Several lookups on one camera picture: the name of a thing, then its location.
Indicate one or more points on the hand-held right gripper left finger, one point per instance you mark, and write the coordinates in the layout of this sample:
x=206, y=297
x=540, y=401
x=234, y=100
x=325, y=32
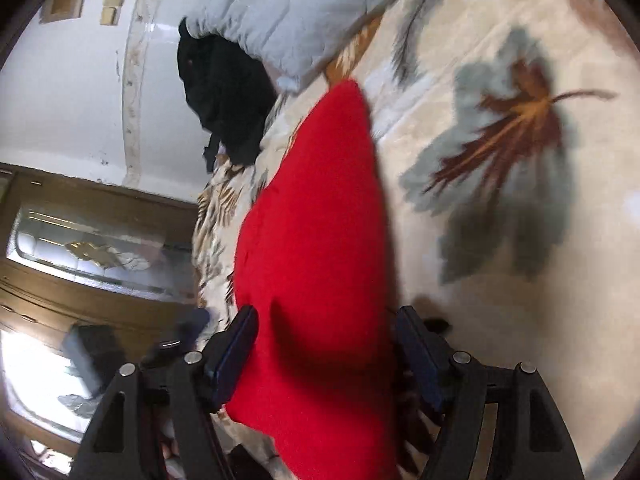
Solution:
x=235, y=355

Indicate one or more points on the wooden cabinet with glass door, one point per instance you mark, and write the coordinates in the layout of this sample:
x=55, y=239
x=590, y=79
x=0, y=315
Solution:
x=75, y=285

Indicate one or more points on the grey quilted pillow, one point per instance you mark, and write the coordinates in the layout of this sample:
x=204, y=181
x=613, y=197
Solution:
x=300, y=10

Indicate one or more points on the leaf print blanket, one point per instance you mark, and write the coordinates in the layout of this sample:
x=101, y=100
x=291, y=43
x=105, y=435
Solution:
x=550, y=335

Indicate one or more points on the red and blue sweater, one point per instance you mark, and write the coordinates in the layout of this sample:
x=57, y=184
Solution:
x=310, y=240

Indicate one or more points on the black clothes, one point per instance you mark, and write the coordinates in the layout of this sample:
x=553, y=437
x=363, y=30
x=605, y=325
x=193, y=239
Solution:
x=225, y=90

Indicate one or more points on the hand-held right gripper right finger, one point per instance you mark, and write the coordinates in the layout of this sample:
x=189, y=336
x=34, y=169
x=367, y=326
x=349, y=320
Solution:
x=420, y=360

